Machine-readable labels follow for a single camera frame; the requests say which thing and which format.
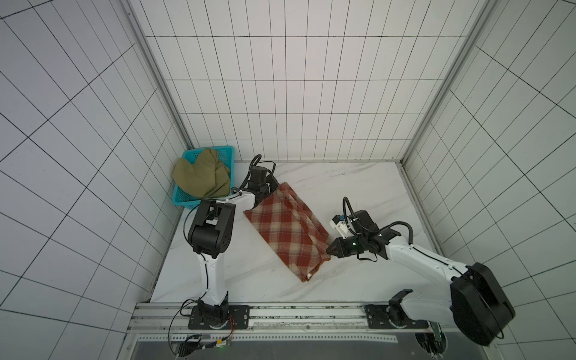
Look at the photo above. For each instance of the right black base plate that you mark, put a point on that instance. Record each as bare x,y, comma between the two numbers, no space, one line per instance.
385,316

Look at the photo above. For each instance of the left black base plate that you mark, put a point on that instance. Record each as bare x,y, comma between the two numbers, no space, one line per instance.
207,317

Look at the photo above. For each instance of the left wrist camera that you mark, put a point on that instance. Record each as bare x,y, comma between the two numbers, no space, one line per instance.
258,175

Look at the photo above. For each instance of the red plaid skirt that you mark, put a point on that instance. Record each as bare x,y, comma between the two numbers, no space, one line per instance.
292,231

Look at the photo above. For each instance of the right control board with wires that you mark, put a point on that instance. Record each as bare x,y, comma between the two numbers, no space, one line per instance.
433,342

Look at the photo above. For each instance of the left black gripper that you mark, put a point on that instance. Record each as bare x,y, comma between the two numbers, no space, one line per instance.
274,183

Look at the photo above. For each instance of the control board with wires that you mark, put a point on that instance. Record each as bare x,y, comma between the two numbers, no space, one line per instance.
433,342
194,342

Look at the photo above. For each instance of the aluminium mounting rail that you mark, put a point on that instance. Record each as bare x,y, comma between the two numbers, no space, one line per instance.
287,321

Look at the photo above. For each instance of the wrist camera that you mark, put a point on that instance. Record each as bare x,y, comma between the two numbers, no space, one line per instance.
258,175
338,223

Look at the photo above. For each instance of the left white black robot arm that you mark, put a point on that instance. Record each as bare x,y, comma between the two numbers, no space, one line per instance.
211,233

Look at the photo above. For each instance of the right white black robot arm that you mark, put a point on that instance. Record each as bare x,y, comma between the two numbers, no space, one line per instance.
467,297

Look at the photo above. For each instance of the teal plastic basket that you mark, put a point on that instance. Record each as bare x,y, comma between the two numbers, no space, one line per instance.
226,154

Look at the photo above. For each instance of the left control board with wires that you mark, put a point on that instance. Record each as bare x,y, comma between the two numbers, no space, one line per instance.
194,342

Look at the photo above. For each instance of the olive green skirt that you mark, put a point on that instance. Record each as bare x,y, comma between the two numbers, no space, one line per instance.
207,177

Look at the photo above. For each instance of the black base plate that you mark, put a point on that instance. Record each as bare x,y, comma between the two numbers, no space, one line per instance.
207,317
385,316

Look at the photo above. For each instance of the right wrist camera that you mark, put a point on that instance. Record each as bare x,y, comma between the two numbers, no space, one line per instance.
338,223

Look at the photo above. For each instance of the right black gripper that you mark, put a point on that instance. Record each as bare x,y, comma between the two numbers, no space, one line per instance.
340,245

